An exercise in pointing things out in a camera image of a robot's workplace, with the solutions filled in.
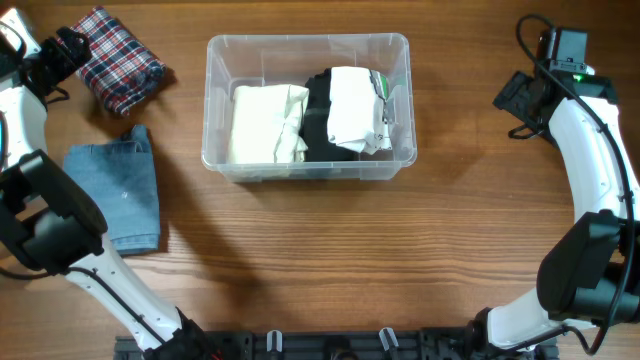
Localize folded blue denim jeans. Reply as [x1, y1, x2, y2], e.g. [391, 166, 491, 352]
[63, 125, 161, 255]

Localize cream cloth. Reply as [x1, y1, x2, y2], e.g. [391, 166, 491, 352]
[227, 84, 309, 165]

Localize black cloth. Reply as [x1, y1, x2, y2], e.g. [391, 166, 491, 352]
[299, 68, 358, 162]

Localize white printed t-shirt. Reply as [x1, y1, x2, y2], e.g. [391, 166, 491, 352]
[327, 66, 392, 155]

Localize red blue plaid cloth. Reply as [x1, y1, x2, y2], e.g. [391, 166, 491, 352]
[71, 6, 168, 116]

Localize clear plastic storage container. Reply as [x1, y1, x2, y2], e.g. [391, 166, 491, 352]
[201, 33, 418, 183]

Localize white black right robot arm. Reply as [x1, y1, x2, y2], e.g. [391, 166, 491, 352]
[467, 24, 639, 358]

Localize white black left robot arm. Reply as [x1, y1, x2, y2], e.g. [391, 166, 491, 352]
[1, 27, 216, 359]

